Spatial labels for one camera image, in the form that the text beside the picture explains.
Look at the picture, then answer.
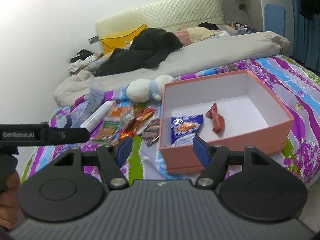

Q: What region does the green pickled vegetable packet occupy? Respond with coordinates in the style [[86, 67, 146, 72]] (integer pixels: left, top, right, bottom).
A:
[[93, 116, 121, 144]]

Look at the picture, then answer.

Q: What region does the dark red foil snack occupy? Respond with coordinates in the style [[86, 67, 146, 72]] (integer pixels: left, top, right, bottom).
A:
[[206, 103, 225, 134]]

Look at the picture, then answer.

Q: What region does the red orange snack packet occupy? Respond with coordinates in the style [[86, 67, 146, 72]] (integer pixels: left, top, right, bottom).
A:
[[118, 120, 142, 141]]

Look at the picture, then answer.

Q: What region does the blue white cabbage snack bag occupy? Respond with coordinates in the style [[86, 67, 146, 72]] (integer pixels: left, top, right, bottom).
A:
[[171, 115, 203, 147]]

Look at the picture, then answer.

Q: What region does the grey clear snack packet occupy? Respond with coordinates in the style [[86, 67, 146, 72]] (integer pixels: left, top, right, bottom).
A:
[[119, 108, 136, 131]]

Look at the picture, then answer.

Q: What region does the shrimp flavor snack bag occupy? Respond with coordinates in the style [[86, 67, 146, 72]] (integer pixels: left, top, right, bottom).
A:
[[141, 118, 161, 147]]

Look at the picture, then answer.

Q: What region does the red spicy strip packet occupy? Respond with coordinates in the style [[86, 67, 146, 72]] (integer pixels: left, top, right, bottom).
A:
[[136, 107, 156, 122]]

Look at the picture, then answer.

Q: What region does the person's left hand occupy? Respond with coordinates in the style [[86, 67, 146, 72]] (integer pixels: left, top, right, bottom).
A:
[[0, 171, 20, 230]]

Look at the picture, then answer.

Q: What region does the white spray bottle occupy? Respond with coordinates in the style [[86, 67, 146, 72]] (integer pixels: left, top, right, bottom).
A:
[[80, 100, 116, 133]]

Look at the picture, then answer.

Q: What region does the pink cardboard box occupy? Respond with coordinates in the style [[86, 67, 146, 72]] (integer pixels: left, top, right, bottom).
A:
[[158, 70, 293, 174]]

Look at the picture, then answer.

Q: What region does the colourful floral bed sheet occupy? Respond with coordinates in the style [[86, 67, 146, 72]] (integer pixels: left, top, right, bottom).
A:
[[21, 55, 320, 189]]

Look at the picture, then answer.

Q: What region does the pale blue plastic pouch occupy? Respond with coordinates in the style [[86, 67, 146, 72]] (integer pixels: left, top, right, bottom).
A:
[[64, 78, 105, 128]]

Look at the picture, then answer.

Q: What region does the white blue plush toy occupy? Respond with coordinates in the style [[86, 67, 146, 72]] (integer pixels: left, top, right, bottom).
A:
[[126, 75, 174, 103]]

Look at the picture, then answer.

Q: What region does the pile of clothes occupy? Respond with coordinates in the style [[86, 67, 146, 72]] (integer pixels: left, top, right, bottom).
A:
[[68, 49, 103, 75]]

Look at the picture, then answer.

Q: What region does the grey duvet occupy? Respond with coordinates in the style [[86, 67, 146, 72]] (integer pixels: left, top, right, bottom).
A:
[[53, 31, 292, 107]]

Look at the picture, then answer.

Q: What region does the yellow pillow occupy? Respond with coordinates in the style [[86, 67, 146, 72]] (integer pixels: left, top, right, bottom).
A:
[[99, 24, 147, 55]]

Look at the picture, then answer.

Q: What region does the black jacket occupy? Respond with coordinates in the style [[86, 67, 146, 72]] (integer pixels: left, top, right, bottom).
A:
[[95, 28, 183, 77]]

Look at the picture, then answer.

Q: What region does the beige pink pillow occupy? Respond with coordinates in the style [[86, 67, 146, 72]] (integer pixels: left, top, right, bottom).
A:
[[174, 27, 222, 47]]

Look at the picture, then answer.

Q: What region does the blue curtain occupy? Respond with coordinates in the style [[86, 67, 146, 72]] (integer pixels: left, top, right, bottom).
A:
[[292, 0, 319, 73]]

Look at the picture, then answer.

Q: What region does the cream quilted headboard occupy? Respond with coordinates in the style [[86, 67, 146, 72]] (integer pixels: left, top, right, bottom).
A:
[[95, 0, 225, 38]]

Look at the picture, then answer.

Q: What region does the blue mat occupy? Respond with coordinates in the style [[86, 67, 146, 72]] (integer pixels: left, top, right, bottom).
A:
[[264, 4, 286, 36]]

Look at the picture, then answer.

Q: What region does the white wardrobe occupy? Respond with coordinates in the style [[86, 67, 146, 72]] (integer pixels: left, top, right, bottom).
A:
[[221, 0, 294, 41]]

